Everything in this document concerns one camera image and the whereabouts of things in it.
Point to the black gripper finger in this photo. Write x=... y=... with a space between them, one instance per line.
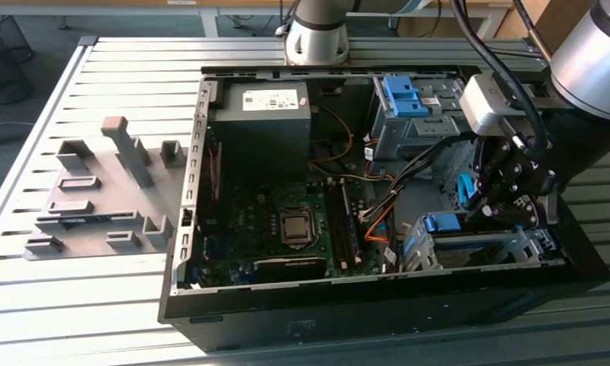
x=529 y=213
x=498 y=171

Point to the hard disk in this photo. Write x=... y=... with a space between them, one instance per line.
x=445 y=223

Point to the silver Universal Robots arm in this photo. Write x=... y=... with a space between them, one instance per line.
x=594 y=57

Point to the silver metal disk bay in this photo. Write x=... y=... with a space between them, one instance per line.
x=508 y=238

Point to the grey metal drive cage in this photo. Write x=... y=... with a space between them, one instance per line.
x=426 y=129

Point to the blue plastic drive latch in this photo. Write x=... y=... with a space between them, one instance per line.
x=401 y=99

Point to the black RAM stick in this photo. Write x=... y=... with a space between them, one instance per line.
x=352 y=228

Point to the brown wooden cabinet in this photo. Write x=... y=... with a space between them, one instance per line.
x=564 y=19

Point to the CPU socket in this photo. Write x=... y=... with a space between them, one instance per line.
x=297 y=212

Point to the silver CPU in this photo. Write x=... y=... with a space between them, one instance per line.
x=296 y=227

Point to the black open PC case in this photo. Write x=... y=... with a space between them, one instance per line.
x=336 y=316

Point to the grey power supply unit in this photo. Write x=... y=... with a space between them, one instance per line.
x=264 y=129

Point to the black graphics card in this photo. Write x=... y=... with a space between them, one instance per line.
x=289 y=268

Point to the green motherboard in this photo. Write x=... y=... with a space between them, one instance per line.
x=244 y=228

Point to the grey parts rack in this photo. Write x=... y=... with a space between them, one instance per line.
x=112 y=190

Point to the dark RAM stick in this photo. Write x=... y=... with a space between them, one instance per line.
x=84 y=220

